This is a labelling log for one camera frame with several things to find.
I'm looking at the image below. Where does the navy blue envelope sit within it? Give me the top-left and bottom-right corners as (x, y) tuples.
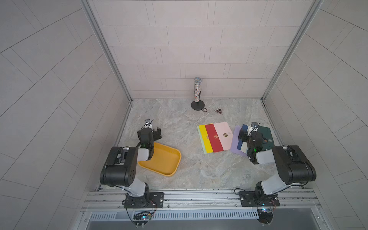
(237, 125), (248, 150)

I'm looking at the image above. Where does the pink envelope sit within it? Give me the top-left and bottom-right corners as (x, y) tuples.
(214, 122), (233, 150)

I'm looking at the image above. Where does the left circuit board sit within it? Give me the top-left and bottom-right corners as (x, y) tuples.
(133, 211), (153, 226)

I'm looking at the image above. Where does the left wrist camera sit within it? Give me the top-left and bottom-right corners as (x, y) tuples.
(142, 119), (153, 129)

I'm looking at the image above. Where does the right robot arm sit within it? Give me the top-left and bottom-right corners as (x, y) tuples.
(239, 130), (317, 198)

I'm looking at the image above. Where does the circuit board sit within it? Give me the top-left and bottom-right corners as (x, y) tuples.
(257, 209), (274, 226)
(133, 211), (153, 226)

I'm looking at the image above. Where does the right circuit board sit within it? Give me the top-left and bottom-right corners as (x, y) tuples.
(257, 209), (274, 226)

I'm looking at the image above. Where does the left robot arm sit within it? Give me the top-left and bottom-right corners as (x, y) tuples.
(100, 127), (162, 197)

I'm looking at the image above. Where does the red envelope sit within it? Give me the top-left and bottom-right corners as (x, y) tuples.
(205, 124), (224, 153)

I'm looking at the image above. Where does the purple envelope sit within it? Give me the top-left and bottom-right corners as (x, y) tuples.
(230, 125), (247, 157)

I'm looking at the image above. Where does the light green envelope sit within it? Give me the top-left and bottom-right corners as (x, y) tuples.
(197, 126), (207, 154)

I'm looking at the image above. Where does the yellow envelope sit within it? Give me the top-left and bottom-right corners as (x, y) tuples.
(200, 125), (213, 153)

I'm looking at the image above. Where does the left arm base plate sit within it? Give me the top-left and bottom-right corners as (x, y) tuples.
(122, 192), (164, 209)

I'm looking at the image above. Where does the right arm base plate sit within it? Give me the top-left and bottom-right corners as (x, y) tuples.
(238, 191), (280, 208)

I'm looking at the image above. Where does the dark green envelope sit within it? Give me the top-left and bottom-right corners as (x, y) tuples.
(258, 126), (275, 151)

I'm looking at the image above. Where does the yellow storage tray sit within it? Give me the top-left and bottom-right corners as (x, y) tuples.
(138, 142), (182, 177)

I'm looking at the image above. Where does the aluminium mounting rail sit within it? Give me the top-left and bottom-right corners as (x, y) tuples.
(81, 188), (321, 211)

